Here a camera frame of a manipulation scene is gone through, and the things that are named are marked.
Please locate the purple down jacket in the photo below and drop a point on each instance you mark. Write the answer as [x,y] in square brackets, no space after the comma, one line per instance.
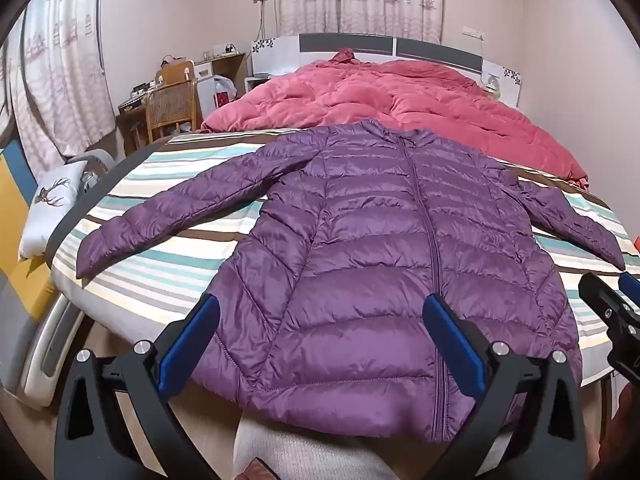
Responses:
[350,260]

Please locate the deer print pillow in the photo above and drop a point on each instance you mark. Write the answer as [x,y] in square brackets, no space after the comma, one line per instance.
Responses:
[50,200]

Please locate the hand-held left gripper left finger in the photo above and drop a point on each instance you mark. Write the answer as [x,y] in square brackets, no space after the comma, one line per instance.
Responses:
[185,341]

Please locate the dark grey mattress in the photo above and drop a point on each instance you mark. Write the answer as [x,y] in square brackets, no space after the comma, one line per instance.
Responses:
[80,215]

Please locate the striped bed sheet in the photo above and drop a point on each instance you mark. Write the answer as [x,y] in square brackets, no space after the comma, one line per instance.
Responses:
[165,260]

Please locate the white bedside table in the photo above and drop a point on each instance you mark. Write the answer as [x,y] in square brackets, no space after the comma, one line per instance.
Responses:
[256,82]

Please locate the red quilted comforter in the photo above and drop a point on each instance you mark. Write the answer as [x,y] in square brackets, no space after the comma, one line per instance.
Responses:
[400,95]

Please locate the person's white pants leg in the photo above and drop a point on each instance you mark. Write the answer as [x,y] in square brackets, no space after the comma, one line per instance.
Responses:
[310,455]

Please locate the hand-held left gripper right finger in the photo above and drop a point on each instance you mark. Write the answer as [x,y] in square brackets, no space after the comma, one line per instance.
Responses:
[455,350]

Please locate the brown slipper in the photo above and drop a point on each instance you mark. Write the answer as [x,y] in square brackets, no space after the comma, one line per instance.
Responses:
[257,471]

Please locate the white bed frame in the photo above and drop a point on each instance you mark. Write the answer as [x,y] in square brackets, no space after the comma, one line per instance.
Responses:
[50,350]

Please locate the wicker back chair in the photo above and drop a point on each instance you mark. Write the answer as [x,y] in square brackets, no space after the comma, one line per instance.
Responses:
[170,105]

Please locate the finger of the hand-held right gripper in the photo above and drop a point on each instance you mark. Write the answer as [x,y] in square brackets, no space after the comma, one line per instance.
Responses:
[632,290]
[602,295]

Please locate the white plastic bag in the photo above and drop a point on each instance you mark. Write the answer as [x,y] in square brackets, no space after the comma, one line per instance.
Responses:
[225,87]

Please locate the white grey bed headboard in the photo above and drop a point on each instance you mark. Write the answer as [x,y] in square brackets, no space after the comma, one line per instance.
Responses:
[350,42]

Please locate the white printed side curtain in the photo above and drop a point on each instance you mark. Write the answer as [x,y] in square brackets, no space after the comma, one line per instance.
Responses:
[50,60]

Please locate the yellow blue grey sofa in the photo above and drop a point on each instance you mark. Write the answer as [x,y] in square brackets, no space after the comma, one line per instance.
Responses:
[15,190]

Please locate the dark wooden desk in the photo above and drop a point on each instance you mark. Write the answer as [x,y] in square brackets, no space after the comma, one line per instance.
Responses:
[127,109]

